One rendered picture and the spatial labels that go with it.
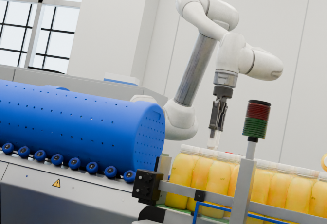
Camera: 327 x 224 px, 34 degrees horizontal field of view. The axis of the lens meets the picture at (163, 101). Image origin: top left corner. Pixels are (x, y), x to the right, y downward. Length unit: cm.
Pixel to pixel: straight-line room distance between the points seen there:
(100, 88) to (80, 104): 187
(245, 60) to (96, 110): 59
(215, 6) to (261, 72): 56
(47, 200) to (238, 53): 88
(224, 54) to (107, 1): 317
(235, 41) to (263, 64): 15
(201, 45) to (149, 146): 81
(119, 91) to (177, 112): 114
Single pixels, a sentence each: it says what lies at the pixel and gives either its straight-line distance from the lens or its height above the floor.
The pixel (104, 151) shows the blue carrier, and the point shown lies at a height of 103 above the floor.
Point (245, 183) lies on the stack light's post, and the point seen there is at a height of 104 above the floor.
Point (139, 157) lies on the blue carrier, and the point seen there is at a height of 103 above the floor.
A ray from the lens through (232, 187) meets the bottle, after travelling 172.
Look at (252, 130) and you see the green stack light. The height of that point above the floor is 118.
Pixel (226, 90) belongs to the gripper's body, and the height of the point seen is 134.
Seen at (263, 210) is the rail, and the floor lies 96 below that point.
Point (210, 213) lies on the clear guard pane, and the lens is 158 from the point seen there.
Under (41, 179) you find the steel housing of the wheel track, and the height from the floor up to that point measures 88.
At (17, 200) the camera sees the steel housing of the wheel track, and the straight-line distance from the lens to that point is 207.
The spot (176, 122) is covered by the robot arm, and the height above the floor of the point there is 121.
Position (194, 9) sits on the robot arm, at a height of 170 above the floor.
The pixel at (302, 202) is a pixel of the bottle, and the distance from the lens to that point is 164.
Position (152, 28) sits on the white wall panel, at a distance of 513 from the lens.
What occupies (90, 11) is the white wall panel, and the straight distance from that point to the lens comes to 515.
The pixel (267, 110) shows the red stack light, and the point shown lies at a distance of 145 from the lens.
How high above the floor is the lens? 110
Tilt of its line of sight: 4 degrees up
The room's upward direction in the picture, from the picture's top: 11 degrees clockwise
